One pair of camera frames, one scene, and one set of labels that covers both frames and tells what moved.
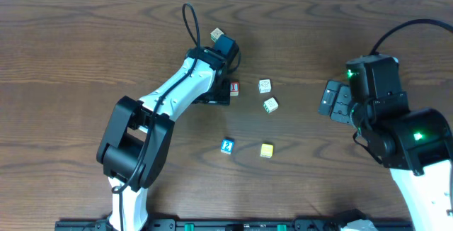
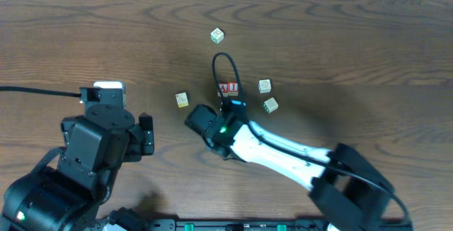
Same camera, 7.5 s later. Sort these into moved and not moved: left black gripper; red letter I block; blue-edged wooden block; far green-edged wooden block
Moved: left black gripper
Not moved: blue-edged wooden block; red letter I block; far green-edged wooden block
